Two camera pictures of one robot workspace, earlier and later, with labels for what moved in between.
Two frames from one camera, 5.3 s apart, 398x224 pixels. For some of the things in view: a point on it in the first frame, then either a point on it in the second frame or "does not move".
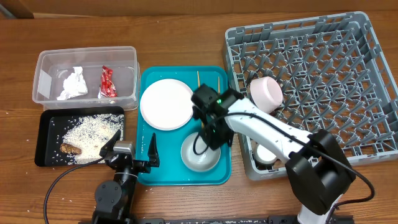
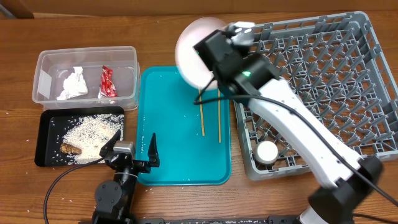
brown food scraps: x=69 y=149 does not move
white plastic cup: x=263 y=155 does not move
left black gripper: x=144 y=167 does not move
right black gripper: x=216 y=137 -> x=209 y=50
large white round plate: x=166 y=104 -> x=191 y=64
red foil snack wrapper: x=107 y=88 does not move
